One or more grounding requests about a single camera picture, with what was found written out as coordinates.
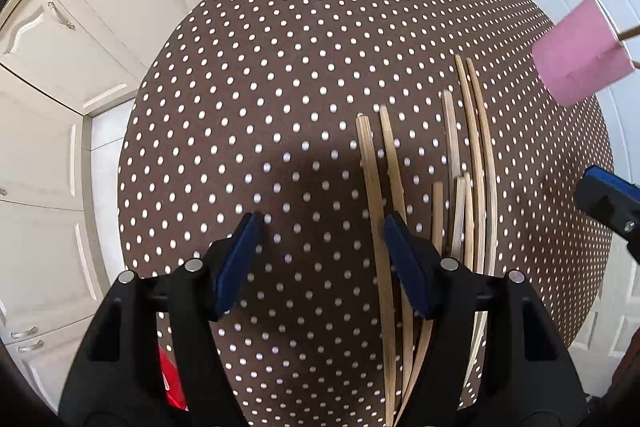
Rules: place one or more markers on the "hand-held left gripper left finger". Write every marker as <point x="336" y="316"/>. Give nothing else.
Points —
<point x="235" y="262"/>

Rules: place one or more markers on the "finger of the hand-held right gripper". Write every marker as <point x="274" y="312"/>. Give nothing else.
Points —
<point x="612" y="184"/>

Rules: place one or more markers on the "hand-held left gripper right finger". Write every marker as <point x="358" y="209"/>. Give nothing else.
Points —
<point x="400" y="262"/>

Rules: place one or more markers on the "light wooden chopstick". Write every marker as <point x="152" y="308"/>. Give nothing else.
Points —
<point x="631" y="32"/>
<point x="394" y="157"/>
<point x="376" y="217"/>

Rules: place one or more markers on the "pink cylindrical holder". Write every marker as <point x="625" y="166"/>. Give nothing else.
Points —
<point x="575" y="52"/>

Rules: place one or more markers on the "bundle of wooden chopsticks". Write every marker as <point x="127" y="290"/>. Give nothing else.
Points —
<point x="451" y="132"/>

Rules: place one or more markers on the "red plastic object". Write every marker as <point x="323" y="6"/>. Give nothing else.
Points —
<point x="172" y="377"/>

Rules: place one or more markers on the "white panelled door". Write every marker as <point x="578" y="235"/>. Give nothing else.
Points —
<point x="600" y="337"/>

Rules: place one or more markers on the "brown polka dot tablecloth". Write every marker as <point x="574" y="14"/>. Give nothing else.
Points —
<point x="275" y="82"/>

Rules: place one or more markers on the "cream drawer front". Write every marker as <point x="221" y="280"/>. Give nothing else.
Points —
<point x="30" y="337"/>

